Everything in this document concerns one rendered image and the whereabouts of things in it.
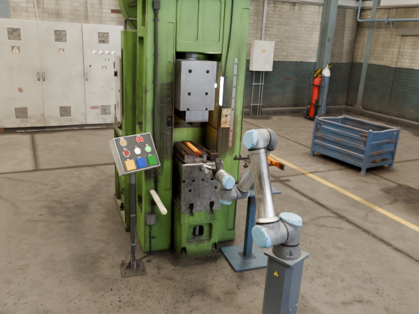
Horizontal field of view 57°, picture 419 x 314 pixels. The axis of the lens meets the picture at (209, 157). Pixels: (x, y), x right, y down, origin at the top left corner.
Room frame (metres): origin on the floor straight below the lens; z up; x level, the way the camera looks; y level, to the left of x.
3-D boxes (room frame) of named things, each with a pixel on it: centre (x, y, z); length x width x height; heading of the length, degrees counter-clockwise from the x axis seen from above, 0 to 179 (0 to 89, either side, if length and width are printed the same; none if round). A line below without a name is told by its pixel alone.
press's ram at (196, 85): (3.40, 0.16, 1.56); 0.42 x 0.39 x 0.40; 21
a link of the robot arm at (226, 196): (2.61, -0.14, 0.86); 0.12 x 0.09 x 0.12; 124
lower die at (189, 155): (3.38, 0.20, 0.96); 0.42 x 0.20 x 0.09; 21
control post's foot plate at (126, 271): (2.91, 0.61, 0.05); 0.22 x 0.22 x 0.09; 21
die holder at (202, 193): (3.41, 0.15, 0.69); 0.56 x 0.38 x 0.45; 21
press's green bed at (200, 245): (3.41, 0.15, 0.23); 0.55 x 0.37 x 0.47; 21
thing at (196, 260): (3.14, 0.11, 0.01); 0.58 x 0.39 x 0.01; 111
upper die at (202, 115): (3.38, 0.20, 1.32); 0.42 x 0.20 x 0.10; 21
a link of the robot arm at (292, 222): (2.29, -0.54, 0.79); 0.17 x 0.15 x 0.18; 124
